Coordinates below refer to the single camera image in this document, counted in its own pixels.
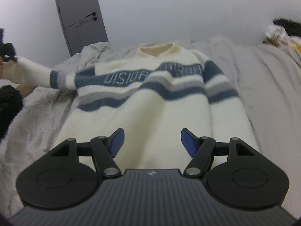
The black door handle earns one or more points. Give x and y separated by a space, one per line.
93 16

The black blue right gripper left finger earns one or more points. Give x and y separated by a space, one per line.
70 173

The grey door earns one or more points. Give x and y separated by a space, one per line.
80 31

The black garment pile left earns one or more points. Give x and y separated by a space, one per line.
11 104

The white crumpled cloth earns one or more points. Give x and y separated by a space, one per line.
277 34

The yellow printed pillow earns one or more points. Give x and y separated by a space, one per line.
296 47

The black fluffy garment right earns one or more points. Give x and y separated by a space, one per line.
292 28

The cream blue striped sweater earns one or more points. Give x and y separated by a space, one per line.
151 96

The brown pillow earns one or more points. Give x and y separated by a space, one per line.
25 90

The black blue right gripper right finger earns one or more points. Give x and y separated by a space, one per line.
234 173

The grey bed sheet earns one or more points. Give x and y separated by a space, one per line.
266 77

